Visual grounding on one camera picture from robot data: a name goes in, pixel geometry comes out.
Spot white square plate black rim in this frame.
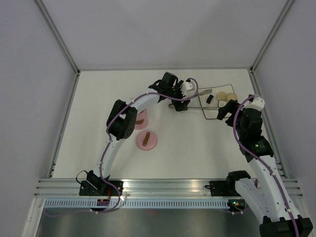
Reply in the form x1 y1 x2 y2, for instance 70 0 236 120
197 84 234 119

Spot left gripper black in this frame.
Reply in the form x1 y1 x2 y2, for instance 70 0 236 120
167 81 190 112

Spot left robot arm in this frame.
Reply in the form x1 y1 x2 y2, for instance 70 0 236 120
79 72 198 197

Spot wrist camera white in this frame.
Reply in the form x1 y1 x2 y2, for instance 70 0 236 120
246 96 265 111
181 79 195 95

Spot right aluminium frame post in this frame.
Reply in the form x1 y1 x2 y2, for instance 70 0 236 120
248 0 296 73

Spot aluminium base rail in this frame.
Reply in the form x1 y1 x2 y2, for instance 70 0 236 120
34 177 304 198

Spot black white sushi piece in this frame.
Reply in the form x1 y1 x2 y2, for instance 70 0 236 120
218 101 227 108
206 94 214 104

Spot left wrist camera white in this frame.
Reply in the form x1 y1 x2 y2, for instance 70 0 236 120
181 79 195 95

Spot round beige bun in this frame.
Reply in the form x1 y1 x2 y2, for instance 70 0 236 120
226 93 237 102
216 91 227 101

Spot white slotted cable duct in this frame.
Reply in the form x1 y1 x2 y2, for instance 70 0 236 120
44 198 229 209

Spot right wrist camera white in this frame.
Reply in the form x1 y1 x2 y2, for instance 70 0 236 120
246 96 265 111

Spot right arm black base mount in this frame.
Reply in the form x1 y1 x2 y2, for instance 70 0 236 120
204 180 231 197

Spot left aluminium frame post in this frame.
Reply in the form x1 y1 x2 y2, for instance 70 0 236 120
34 0 80 75

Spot pink cylindrical lunch box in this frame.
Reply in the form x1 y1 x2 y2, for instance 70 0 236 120
134 109 149 130

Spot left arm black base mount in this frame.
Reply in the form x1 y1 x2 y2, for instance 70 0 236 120
79 180 123 197

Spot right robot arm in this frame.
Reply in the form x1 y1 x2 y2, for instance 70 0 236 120
217 95 313 237

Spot metal tongs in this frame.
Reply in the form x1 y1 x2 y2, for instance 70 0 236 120
168 89 218 111

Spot pink lunch box lid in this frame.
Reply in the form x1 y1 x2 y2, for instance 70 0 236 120
136 130 158 151

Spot aluminium frame post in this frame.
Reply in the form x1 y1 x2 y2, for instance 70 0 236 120
248 0 296 73
34 0 80 75

